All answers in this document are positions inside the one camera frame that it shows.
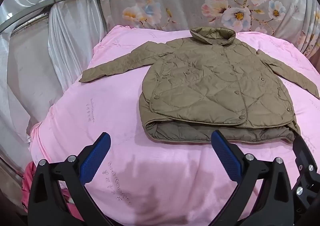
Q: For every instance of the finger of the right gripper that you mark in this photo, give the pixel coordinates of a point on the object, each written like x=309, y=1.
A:
x=304, y=159

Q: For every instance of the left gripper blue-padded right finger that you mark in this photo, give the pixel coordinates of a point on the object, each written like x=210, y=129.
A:
x=274, y=203

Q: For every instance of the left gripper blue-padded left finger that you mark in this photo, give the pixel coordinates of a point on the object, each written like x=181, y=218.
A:
x=47, y=205

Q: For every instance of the olive quilted jacket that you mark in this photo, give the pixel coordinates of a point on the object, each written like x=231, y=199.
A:
x=210, y=81

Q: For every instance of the magenta cloth under blanket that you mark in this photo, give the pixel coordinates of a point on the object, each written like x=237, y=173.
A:
x=26, y=187

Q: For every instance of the pink bed blanket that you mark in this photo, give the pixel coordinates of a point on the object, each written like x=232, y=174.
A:
x=143, y=182

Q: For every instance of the white satin curtain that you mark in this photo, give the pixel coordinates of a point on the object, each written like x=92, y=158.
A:
x=41, y=56

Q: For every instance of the grey metal frame bar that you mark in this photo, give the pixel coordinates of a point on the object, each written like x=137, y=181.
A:
x=47, y=3

